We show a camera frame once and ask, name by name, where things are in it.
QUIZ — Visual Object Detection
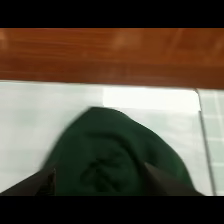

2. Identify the dark green garment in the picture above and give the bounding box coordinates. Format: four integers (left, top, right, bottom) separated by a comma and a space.
41, 106, 195, 197

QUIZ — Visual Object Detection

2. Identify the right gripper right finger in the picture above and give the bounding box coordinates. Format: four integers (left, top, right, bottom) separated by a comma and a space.
143, 161, 204, 197

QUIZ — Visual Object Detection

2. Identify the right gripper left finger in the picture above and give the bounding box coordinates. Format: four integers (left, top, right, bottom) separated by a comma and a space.
0, 167, 57, 197

